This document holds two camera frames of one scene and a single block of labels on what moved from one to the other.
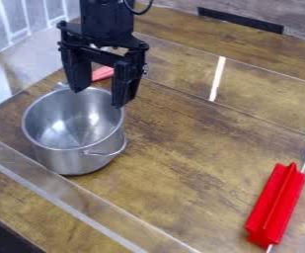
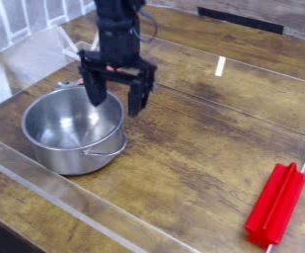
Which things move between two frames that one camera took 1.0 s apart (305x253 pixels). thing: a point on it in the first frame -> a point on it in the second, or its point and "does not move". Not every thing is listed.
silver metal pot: (75, 129) does not move
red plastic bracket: (274, 204) does not move
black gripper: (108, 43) -> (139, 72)
